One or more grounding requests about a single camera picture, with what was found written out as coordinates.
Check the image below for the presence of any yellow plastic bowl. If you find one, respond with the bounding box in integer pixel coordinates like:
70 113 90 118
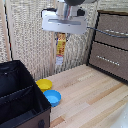
35 78 54 93

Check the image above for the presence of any granola bar box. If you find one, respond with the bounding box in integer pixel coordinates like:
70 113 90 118
55 32 68 67

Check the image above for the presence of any silver drawer handle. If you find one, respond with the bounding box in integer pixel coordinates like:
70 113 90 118
96 55 121 67
103 28 128 37

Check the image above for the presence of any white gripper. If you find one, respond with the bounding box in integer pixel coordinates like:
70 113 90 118
41 8 89 44

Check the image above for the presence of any dark robot cable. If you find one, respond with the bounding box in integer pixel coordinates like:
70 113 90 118
85 26 128 39

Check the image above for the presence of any blue plastic bowl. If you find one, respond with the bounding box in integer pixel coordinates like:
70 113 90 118
43 89 63 108

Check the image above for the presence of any brown drawer dresser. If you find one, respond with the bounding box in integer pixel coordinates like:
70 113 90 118
86 9 128 83

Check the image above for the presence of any black fabric storage box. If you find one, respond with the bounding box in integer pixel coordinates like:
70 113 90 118
0 59 53 128

